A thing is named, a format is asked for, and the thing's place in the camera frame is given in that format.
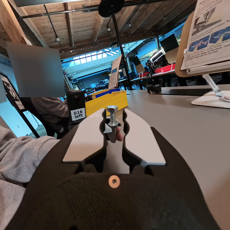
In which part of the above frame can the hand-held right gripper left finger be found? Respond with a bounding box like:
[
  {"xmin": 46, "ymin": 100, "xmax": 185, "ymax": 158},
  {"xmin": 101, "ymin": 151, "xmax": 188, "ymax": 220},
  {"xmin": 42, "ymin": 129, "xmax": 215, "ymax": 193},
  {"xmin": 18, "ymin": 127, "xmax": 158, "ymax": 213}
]
[{"xmin": 62, "ymin": 108, "xmax": 108, "ymax": 164}]

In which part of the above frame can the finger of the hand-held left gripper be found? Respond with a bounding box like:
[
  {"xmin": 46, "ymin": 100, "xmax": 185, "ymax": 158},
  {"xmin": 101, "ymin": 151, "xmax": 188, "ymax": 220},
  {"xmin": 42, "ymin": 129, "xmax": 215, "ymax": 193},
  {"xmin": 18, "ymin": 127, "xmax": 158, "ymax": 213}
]
[{"xmin": 103, "ymin": 124, "xmax": 117, "ymax": 144}]

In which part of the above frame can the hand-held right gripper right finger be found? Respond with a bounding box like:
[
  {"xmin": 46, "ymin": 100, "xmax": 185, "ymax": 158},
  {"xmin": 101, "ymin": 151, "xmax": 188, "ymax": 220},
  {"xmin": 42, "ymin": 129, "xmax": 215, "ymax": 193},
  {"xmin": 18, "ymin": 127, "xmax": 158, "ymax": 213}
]
[{"xmin": 122, "ymin": 108, "xmax": 166, "ymax": 166}]

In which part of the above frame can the silver threaded bolt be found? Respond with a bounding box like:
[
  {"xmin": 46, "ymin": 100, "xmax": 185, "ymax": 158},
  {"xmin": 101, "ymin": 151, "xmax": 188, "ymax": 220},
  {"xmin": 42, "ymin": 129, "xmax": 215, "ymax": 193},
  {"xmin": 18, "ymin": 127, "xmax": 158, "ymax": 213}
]
[{"xmin": 107, "ymin": 106, "xmax": 120, "ymax": 128}]

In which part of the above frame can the grey desk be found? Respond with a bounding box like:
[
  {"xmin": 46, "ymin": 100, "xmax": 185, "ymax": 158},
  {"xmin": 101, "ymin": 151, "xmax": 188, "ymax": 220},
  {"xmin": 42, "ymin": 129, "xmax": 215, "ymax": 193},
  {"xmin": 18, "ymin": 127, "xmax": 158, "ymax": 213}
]
[{"xmin": 105, "ymin": 84, "xmax": 230, "ymax": 230}]

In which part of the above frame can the black desk mat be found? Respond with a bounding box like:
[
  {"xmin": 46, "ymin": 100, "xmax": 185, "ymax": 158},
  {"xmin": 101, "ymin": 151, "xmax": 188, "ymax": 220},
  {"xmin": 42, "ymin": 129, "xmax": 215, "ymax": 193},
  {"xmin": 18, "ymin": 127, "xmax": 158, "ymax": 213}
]
[{"xmin": 162, "ymin": 88, "xmax": 213, "ymax": 96}]

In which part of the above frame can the person's left hand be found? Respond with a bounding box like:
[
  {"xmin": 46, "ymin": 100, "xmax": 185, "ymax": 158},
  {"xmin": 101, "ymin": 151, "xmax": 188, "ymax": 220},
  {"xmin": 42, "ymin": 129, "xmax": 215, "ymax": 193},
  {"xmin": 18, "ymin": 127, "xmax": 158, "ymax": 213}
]
[{"xmin": 116, "ymin": 127, "xmax": 124, "ymax": 142}]

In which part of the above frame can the yellow plastic bin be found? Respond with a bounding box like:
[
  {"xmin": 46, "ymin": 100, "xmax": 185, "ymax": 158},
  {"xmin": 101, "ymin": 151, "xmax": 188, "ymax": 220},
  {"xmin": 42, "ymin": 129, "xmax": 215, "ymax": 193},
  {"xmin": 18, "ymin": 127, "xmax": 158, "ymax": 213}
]
[{"xmin": 85, "ymin": 89, "xmax": 128, "ymax": 117}]

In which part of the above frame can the blue plastic bin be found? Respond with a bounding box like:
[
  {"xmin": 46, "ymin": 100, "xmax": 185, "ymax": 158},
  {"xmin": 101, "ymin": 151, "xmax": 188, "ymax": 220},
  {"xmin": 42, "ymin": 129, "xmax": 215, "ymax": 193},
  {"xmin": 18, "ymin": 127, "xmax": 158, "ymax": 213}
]
[{"xmin": 95, "ymin": 88, "xmax": 120, "ymax": 98}]

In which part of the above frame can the brown cardboard sheet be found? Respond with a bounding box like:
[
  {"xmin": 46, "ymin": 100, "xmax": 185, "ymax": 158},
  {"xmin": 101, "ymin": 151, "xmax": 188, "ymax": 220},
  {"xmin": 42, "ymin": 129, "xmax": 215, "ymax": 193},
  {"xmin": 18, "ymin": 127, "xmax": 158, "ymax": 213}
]
[{"xmin": 108, "ymin": 55, "xmax": 123, "ymax": 90}]

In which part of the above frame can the black charger dock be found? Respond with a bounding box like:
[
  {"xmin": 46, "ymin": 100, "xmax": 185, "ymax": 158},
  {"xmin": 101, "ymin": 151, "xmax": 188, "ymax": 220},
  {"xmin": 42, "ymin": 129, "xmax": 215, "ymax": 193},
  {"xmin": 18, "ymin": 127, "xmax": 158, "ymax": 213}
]
[{"xmin": 146, "ymin": 84, "xmax": 161, "ymax": 93}]

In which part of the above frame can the red plastic tray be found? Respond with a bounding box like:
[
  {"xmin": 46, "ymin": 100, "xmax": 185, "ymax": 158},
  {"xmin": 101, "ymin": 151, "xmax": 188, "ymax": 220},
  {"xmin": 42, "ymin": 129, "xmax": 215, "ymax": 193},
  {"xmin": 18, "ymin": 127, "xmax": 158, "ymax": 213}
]
[{"xmin": 155, "ymin": 64, "xmax": 176, "ymax": 74}]

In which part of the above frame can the wooden document stand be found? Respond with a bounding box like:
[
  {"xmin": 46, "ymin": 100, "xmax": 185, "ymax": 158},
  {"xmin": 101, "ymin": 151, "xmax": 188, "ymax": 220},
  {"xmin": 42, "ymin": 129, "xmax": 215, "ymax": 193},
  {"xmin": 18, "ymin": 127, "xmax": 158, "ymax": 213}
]
[{"xmin": 175, "ymin": 0, "xmax": 230, "ymax": 109}]

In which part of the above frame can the black floor lamp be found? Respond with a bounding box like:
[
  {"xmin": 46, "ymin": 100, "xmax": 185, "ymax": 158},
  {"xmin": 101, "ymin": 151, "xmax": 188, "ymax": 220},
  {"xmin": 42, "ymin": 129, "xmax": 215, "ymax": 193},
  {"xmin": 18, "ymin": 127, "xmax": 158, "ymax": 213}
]
[{"xmin": 98, "ymin": 0, "xmax": 133, "ymax": 90}]

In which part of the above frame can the white printed page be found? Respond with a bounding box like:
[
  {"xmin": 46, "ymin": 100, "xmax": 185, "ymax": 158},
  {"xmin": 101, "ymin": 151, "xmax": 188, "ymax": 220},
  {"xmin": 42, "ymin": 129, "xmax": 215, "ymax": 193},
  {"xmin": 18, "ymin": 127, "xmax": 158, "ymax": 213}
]
[{"xmin": 181, "ymin": 0, "xmax": 230, "ymax": 71}]

